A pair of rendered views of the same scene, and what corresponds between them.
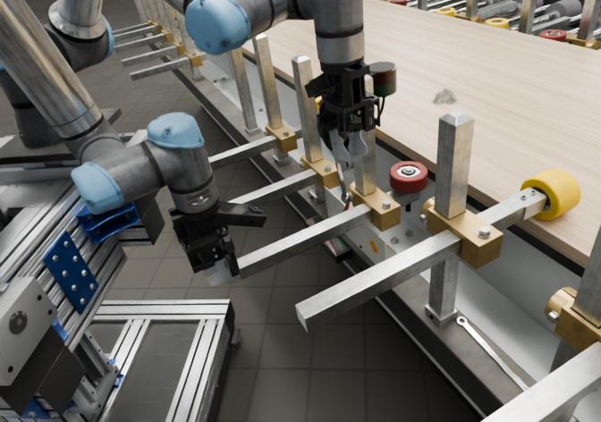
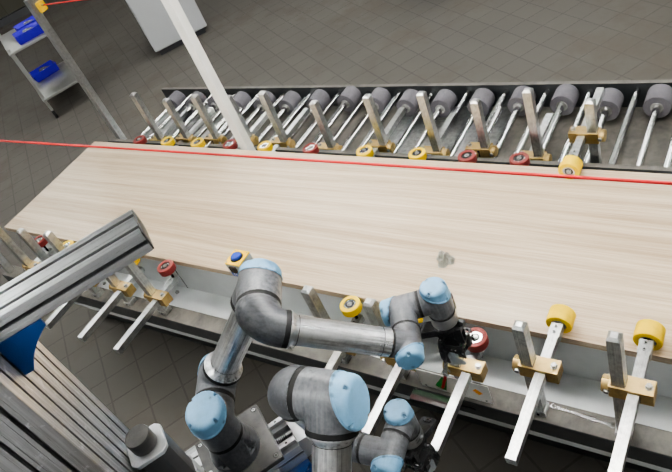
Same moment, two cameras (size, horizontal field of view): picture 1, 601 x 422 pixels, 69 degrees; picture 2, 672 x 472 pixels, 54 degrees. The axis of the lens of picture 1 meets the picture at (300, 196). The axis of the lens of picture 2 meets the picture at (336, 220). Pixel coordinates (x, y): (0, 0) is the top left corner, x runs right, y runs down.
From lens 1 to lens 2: 1.35 m
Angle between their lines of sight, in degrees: 19
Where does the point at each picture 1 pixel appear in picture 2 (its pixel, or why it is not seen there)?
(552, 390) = (625, 424)
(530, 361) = (595, 403)
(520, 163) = (528, 296)
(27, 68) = not seen: hidden behind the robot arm
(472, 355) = (571, 422)
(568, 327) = (613, 392)
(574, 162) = (554, 281)
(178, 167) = (412, 429)
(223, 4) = (416, 347)
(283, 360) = not seen: outside the picture
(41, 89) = not seen: hidden behind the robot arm
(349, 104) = (461, 341)
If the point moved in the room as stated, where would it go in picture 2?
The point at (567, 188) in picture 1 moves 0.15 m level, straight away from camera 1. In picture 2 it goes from (569, 314) to (555, 279)
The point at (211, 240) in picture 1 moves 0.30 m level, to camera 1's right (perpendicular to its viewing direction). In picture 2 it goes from (427, 454) to (497, 380)
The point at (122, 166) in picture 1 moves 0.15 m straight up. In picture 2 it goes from (397, 447) to (380, 416)
